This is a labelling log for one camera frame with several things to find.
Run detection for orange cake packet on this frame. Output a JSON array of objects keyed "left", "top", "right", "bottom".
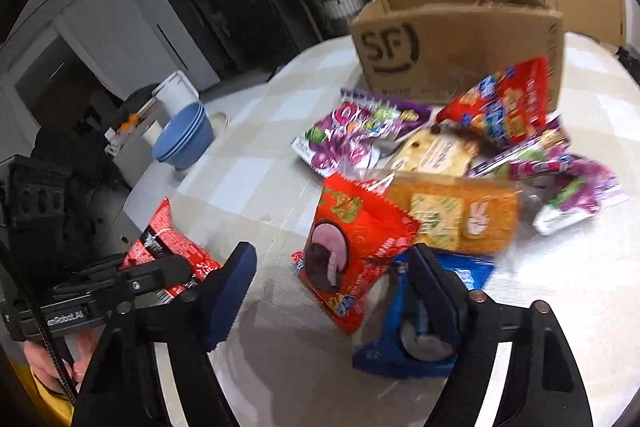
[{"left": 382, "top": 172, "right": 543, "bottom": 255}]

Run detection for white paper cup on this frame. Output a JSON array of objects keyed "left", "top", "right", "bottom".
[{"left": 141, "top": 122, "right": 163, "bottom": 148}]

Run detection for person's left hand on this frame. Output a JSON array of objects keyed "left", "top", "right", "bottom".
[{"left": 22, "top": 329, "right": 98, "bottom": 395}]

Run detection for red colourful snack packet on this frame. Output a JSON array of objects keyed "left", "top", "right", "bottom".
[{"left": 435, "top": 57, "right": 551, "bottom": 148}]

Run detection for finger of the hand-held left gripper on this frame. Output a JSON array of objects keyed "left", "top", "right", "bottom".
[
  {"left": 50, "top": 251, "right": 132, "bottom": 289},
  {"left": 107, "top": 254, "right": 198, "bottom": 305}
]

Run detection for white plastic bin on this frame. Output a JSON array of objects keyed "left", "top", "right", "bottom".
[{"left": 151, "top": 71, "right": 200, "bottom": 118}]

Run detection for brown cardboard box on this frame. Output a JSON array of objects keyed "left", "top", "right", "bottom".
[{"left": 348, "top": 0, "right": 565, "bottom": 108}]

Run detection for purple candy packet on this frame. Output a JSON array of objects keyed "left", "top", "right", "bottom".
[
  {"left": 469, "top": 117, "right": 571, "bottom": 178},
  {"left": 510, "top": 154, "right": 629, "bottom": 236},
  {"left": 291, "top": 88, "right": 433, "bottom": 178}
]

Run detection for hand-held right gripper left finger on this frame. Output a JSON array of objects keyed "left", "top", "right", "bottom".
[{"left": 72, "top": 241, "right": 258, "bottom": 427}]

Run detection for blue cookie packet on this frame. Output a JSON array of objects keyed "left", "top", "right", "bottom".
[{"left": 351, "top": 249, "right": 496, "bottom": 380}]

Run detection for cream yellow biscuit packet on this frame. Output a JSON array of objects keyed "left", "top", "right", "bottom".
[{"left": 387, "top": 127, "right": 481, "bottom": 175}]

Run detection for red and black snack packet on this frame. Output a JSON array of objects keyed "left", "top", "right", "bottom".
[{"left": 120, "top": 198, "right": 223, "bottom": 303}]

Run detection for black braided cable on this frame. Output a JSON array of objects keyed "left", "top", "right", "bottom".
[{"left": 0, "top": 237, "right": 78, "bottom": 405}]

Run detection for red orange snack packet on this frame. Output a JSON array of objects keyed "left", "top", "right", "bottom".
[{"left": 291, "top": 172, "right": 421, "bottom": 335}]

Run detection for white cupboard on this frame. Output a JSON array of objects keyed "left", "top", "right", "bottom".
[{"left": 55, "top": 0, "right": 221, "bottom": 102}]

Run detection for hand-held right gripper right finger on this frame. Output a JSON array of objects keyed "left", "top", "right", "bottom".
[{"left": 410, "top": 243, "right": 596, "bottom": 427}]

